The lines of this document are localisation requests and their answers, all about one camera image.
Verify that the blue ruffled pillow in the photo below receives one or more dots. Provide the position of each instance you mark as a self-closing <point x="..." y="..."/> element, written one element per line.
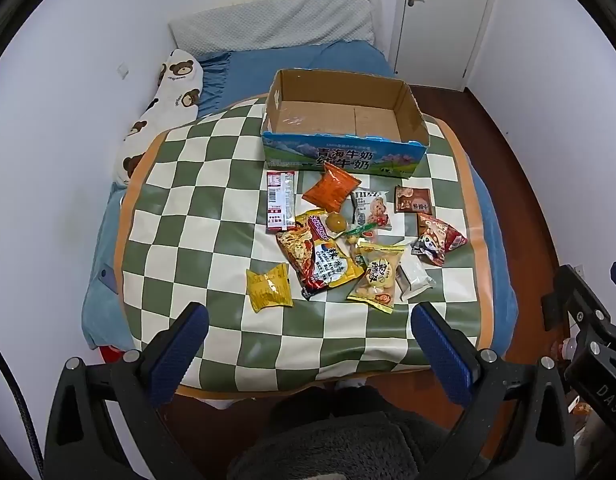
<point x="228" y="77"/>

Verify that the yellow puffed snack bag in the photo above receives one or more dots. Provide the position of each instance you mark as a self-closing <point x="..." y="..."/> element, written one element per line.
<point x="380" y="275"/>

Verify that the plain white packet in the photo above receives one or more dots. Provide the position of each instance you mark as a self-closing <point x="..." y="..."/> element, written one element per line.
<point x="412" y="275"/>

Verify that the large yellow noodle packet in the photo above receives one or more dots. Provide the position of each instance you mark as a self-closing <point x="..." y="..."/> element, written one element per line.
<point x="323" y="260"/>

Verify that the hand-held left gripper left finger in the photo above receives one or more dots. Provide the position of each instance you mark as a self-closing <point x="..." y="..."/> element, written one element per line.
<point x="180" y="355"/>

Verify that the grey pillow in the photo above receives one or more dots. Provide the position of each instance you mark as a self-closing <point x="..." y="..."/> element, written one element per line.
<point x="288" y="20"/>

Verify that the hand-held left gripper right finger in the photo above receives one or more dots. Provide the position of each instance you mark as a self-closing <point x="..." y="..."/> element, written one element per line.
<point x="437" y="355"/>

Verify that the small red green packet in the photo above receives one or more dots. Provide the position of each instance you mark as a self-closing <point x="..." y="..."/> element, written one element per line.
<point x="360" y="232"/>

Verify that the white door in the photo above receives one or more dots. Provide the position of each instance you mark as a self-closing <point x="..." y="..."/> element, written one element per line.
<point x="437" y="20"/>

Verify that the red object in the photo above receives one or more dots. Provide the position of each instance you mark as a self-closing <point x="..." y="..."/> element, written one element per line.
<point x="112" y="355"/>

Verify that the small yellow snack packet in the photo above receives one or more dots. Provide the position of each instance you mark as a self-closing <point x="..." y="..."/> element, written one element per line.
<point x="268" y="287"/>

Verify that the brown snack packet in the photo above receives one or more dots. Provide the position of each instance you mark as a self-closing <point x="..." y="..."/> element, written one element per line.
<point x="412" y="200"/>

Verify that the blue bed sheet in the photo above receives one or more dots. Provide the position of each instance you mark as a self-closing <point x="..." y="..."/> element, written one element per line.
<point x="497" y="260"/>

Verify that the red triangular snack packet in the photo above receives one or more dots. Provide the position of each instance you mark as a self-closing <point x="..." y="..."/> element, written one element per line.
<point x="437" y="237"/>

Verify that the packaged braised egg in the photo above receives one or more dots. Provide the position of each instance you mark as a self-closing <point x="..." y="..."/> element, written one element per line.
<point x="336" y="222"/>

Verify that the orange snack packet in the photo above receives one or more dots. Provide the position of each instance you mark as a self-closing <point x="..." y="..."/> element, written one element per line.
<point x="333" y="190"/>

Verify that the red white long packet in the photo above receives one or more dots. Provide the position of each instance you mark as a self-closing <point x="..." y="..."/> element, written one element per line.
<point x="280" y="200"/>

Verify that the green white checkered mat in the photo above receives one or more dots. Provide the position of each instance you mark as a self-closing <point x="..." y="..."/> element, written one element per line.
<point x="213" y="160"/>

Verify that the bear print pillow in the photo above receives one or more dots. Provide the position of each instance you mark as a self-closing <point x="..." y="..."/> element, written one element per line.
<point x="178" y="80"/>

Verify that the printed cardboard box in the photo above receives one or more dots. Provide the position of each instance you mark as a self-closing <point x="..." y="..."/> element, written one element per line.
<point x="328" y="157"/>

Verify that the white wall outlet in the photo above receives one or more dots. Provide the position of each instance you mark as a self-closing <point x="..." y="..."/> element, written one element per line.
<point x="122" y="71"/>

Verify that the white cookie packet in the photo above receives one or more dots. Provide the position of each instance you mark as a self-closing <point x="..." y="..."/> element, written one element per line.
<point x="370" y="207"/>

